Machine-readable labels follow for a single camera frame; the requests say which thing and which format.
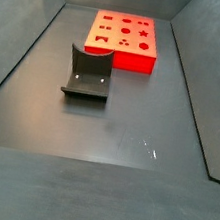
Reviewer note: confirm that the black curved holder stand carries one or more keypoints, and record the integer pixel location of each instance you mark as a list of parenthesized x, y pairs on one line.
[(90, 74)]

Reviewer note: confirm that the red shape-sorter block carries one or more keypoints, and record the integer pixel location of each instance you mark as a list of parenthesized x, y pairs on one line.
[(131, 37)]

